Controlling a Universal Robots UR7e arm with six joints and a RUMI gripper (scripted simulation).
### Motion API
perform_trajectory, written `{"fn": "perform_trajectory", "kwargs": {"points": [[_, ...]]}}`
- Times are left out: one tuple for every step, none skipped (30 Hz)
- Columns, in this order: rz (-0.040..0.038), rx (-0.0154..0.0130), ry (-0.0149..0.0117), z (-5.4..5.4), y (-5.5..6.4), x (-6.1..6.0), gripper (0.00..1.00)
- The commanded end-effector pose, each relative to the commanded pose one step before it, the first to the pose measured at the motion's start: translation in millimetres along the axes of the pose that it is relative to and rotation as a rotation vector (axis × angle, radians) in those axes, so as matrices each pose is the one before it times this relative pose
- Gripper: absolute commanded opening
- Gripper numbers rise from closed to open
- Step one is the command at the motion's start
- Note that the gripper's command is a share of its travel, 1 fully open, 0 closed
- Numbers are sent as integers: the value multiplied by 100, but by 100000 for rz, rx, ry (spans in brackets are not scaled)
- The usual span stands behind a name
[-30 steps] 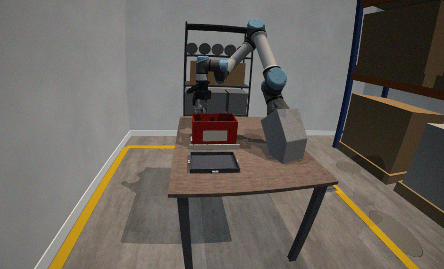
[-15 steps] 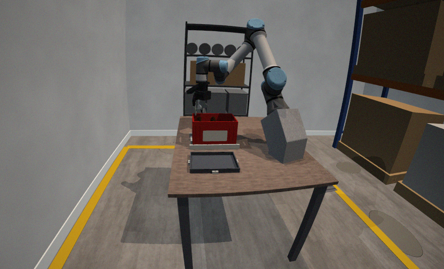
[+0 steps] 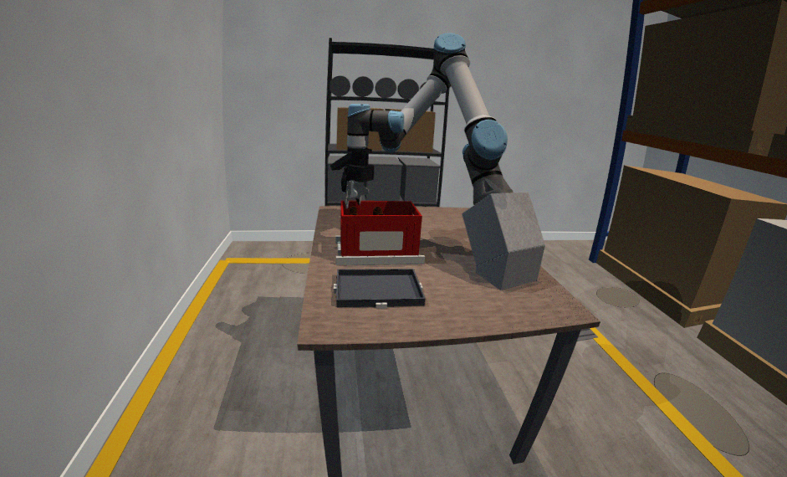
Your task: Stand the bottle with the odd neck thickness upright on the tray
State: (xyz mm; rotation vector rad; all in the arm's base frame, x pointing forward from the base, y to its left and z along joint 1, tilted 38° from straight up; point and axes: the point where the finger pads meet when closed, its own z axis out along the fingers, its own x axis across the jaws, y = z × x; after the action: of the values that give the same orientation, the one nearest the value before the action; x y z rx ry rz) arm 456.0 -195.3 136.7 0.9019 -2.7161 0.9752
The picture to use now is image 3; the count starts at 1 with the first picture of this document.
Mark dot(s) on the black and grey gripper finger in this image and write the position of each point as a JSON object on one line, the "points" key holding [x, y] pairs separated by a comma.
{"points": [[361, 190], [347, 189]]}

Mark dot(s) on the red crate with dividers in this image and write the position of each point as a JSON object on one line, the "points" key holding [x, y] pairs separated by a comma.
{"points": [[391, 234]]}

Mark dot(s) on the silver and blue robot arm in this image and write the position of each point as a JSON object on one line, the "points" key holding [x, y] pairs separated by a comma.
{"points": [[486, 142]]}

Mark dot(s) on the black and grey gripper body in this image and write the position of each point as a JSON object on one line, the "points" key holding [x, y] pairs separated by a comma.
{"points": [[359, 165]]}

